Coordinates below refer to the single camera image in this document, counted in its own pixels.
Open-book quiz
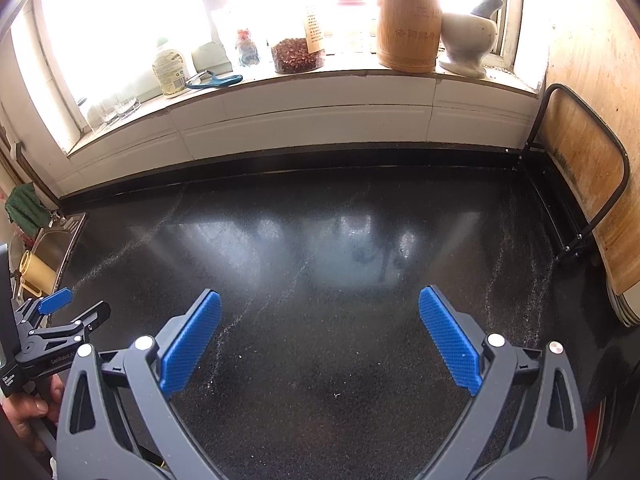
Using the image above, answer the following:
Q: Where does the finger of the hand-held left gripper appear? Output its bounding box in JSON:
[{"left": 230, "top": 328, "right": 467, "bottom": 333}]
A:
[
  {"left": 27, "top": 300, "right": 112, "bottom": 348},
  {"left": 12, "top": 287, "right": 73, "bottom": 335}
]

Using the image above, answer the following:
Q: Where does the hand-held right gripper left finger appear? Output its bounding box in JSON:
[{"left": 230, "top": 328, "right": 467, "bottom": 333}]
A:
[{"left": 56, "top": 288, "right": 223, "bottom": 480}]

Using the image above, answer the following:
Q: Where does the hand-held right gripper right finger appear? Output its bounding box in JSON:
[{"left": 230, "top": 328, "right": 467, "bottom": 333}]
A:
[{"left": 419, "top": 285, "right": 587, "bottom": 480}]

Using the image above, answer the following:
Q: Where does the person's left hand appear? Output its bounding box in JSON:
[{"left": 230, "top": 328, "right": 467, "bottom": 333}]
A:
[{"left": 0, "top": 370, "right": 67, "bottom": 442}]

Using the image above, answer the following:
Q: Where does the yellow mug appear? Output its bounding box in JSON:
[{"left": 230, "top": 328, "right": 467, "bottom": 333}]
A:
[{"left": 18, "top": 250, "right": 56, "bottom": 296}]

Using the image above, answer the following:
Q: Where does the steel sink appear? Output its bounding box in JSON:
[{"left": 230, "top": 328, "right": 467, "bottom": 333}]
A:
[{"left": 10, "top": 212, "right": 88, "bottom": 301}]

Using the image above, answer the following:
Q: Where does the green cloth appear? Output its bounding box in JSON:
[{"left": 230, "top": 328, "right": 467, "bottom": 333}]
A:
[{"left": 5, "top": 182, "right": 53, "bottom": 238}]

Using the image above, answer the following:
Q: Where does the black metal rack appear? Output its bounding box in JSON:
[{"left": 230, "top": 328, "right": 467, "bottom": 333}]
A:
[{"left": 512, "top": 82, "right": 630, "bottom": 263}]

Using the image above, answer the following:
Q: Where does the red container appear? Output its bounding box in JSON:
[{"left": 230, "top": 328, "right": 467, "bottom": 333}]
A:
[{"left": 585, "top": 400, "right": 608, "bottom": 466}]

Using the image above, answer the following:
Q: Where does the round wooden cutting board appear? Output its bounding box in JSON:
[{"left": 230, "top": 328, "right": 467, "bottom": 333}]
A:
[{"left": 537, "top": 0, "right": 640, "bottom": 328}]

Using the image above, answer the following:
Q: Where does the yellow oil bottle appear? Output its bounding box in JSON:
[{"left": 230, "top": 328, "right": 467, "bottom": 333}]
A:
[{"left": 151, "top": 35, "right": 191, "bottom": 99}]

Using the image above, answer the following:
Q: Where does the white stone mortar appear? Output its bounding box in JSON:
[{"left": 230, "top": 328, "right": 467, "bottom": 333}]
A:
[{"left": 437, "top": 10, "right": 493, "bottom": 79}]

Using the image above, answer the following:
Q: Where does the bamboo utensil holder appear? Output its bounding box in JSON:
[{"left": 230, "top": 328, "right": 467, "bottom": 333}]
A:
[{"left": 376, "top": 0, "right": 443, "bottom": 73}]

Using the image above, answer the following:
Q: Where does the grey stone pestle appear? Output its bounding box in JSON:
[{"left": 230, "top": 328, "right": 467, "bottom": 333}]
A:
[{"left": 467, "top": 0, "right": 505, "bottom": 18}]

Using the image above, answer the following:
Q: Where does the clear jar red lid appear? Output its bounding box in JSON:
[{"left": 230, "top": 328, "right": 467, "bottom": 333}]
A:
[{"left": 334, "top": 0, "right": 377, "bottom": 56}]

